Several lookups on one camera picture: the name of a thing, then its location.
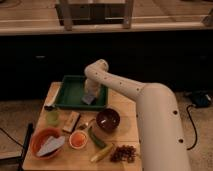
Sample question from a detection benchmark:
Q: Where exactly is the grey blue sponge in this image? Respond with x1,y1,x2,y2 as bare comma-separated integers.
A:
82,94,96,105

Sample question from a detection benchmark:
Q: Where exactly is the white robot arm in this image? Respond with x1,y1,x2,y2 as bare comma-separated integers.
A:
84,59,191,171

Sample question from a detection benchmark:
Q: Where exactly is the green plastic tray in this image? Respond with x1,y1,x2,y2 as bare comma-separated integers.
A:
55,75,108,111

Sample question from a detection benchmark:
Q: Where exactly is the dark brown bowl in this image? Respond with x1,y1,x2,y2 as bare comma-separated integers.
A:
96,108,120,133

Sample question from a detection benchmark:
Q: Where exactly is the wooden block brush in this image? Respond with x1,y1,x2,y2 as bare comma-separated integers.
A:
63,111,80,133

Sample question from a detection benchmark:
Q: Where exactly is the metal spoon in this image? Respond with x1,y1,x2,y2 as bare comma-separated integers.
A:
78,119,95,130

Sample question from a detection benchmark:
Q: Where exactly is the green cup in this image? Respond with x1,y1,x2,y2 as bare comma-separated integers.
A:
46,110,59,127

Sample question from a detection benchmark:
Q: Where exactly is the green cucumber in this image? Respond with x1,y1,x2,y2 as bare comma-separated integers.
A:
88,128,106,149

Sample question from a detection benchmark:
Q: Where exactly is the small white orange-filled bowl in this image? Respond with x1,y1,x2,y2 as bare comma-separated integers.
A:
69,130,88,149

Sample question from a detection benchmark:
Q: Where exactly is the yellow corn cob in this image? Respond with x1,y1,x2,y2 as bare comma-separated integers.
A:
90,144,113,162

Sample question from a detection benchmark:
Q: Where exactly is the grey cloth in bowl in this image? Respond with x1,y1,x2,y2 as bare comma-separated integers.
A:
36,136,65,157

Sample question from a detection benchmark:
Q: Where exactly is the orange bowl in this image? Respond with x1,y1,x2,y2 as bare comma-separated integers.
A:
30,127,64,160

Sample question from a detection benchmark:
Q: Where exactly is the brown grape bunch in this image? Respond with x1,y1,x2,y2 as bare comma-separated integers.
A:
110,145,136,163

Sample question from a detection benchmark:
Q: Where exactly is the dark blue object on floor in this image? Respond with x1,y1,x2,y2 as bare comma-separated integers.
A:
190,92,212,108

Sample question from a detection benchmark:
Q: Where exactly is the wooden chair frame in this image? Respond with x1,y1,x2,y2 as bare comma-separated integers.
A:
55,0,134,31

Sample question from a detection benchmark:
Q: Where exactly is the black cable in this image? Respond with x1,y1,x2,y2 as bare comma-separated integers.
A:
185,104,199,151

